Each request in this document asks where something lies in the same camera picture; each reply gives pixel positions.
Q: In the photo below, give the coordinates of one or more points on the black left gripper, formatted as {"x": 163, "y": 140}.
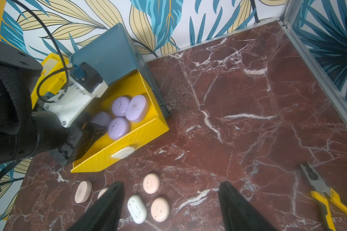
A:
{"x": 81, "y": 136}

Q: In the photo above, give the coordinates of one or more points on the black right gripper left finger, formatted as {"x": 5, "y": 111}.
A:
{"x": 105, "y": 214}

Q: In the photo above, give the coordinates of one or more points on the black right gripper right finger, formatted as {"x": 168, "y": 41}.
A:
{"x": 237, "y": 213}

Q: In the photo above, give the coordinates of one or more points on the purple oval earphone case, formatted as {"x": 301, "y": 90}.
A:
{"x": 137, "y": 109}
{"x": 102, "y": 119}

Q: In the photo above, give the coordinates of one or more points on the yellow top drawer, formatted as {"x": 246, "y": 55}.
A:
{"x": 103, "y": 153}

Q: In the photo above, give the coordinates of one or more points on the white oval earphone case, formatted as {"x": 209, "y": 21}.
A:
{"x": 137, "y": 209}

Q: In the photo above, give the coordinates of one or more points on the purple round earphone case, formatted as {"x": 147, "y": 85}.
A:
{"x": 118, "y": 128}
{"x": 119, "y": 106}

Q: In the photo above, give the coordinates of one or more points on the teal drawer cabinet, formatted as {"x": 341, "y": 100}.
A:
{"x": 113, "y": 55}

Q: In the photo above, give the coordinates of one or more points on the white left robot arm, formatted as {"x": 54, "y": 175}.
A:
{"x": 25, "y": 133}

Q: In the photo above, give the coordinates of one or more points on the pink round earphone case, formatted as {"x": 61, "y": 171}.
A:
{"x": 160, "y": 209}
{"x": 102, "y": 192}
{"x": 151, "y": 183}

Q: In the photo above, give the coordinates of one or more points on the pink oval earphone case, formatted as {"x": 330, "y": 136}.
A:
{"x": 83, "y": 192}

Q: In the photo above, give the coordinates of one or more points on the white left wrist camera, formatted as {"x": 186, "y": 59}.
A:
{"x": 86, "y": 84}

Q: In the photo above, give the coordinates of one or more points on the yellow handled pliers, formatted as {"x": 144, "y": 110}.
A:
{"x": 322, "y": 194}

